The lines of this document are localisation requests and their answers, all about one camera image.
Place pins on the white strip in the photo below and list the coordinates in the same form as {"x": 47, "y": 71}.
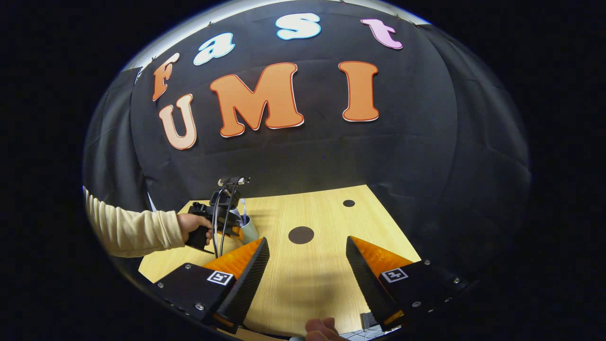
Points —
{"x": 151, "y": 202}

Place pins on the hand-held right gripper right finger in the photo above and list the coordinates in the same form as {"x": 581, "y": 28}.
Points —
{"x": 364, "y": 274}

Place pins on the light blue toothbrush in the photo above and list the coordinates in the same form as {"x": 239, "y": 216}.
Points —
{"x": 244, "y": 210}

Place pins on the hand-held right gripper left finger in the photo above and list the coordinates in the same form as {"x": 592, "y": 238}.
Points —
{"x": 253, "y": 270}

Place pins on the wooden desktop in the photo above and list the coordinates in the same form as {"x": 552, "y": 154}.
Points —
{"x": 307, "y": 274}

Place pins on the dark brown round coaster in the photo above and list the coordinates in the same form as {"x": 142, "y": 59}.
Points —
{"x": 301, "y": 235}

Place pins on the black backdrop cloth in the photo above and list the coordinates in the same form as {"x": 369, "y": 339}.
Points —
{"x": 307, "y": 161}

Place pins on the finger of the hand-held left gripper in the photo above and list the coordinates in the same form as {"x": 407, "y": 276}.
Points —
{"x": 232, "y": 229}

